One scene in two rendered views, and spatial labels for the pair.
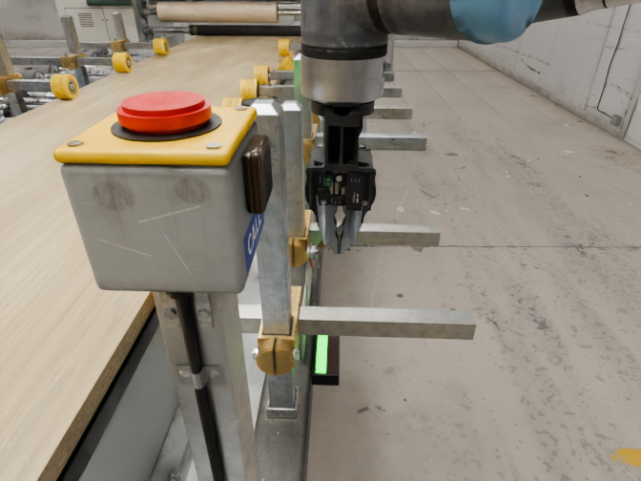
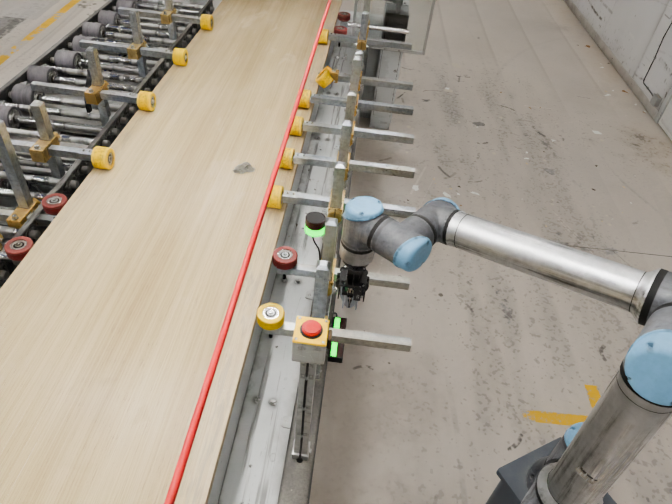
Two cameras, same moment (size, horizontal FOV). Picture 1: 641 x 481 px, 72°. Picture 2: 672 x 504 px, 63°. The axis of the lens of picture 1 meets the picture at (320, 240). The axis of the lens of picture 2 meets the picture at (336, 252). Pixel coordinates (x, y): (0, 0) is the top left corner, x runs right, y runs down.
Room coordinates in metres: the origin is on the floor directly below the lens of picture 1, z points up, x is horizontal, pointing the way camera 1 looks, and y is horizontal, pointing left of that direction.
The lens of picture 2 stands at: (-0.52, 0.06, 2.10)
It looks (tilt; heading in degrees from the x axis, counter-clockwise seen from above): 42 degrees down; 359
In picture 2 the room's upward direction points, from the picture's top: 7 degrees clockwise
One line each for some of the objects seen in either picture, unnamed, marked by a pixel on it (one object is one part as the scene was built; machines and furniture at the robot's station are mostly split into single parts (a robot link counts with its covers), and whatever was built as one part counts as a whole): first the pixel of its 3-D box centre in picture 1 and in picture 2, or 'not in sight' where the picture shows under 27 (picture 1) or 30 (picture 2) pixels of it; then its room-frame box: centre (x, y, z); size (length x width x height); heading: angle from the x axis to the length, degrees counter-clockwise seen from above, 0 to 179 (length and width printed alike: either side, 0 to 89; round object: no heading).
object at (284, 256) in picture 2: not in sight; (284, 265); (0.75, 0.18, 0.85); 0.08 x 0.08 x 0.11
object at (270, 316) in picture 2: not in sight; (270, 324); (0.50, 0.20, 0.85); 0.08 x 0.08 x 0.11
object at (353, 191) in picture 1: (341, 153); (353, 274); (0.50, -0.02, 1.10); 0.09 x 0.08 x 0.12; 177
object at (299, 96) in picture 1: (304, 166); (334, 220); (0.96, 0.04, 0.90); 0.03 x 0.03 x 0.48; 88
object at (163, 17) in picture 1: (248, 12); not in sight; (3.34, 0.48, 1.05); 1.43 x 0.12 x 0.12; 88
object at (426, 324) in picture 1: (321, 322); (337, 335); (0.50, 0.00, 0.84); 0.43 x 0.03 x 0.04; 88
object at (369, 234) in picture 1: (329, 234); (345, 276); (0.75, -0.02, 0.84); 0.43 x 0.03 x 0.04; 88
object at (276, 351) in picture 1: (280, 327); not in sight; (0.48, 0.06, 0.84); 0.13 x 0.06 x 0.05; 178
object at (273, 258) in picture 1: (276, 290); (317, 324); (0.46, 0.06, 0.93); 0.03 x 0.03 x 0.48; 88
